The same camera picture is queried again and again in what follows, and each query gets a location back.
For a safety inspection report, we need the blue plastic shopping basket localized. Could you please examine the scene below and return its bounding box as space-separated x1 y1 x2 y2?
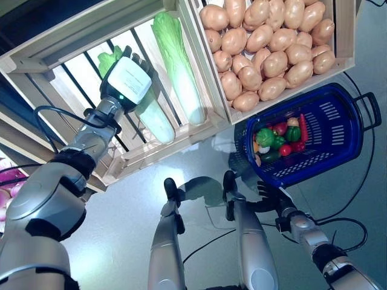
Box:
234 83 382 188

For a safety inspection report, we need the dark green cucumber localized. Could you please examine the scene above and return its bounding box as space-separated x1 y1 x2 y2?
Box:
259 150 282 163

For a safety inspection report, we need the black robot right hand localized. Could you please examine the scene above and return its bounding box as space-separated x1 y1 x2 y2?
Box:
256 180 299 218

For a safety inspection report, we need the green white napa cabbage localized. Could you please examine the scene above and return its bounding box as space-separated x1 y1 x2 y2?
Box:
151 11 206 127
96 45 176 144

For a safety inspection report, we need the wooden slatted crate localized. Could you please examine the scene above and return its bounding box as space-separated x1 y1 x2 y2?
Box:
187 0 357 126
0 0 229 187

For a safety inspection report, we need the wooden display shelf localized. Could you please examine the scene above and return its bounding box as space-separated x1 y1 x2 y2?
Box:
0 0 122 194

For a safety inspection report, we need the red chili pepper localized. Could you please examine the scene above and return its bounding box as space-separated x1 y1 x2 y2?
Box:
298 113 309 143

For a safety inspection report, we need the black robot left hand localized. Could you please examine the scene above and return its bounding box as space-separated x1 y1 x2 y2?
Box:
99 45 160 114

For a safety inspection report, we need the green crinkly lettuce ball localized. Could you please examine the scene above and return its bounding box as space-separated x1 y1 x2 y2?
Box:
255 128 276 147

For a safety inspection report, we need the brown potato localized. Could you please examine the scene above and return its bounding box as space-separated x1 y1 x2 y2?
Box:
310 18 336 46
221 27 248 56
285 43 313 66
223 0 247 28
268 28 298 52
238 65 262 91
232 90 261 112
220 71 243 102
311 44 333 58
245 24 275 54
284 60 314 89
212 50 233 73
198 4 230 31
262 50 288 79
205 29 223 53
298 1 327 33
313 50 336 75
258 76 287 102

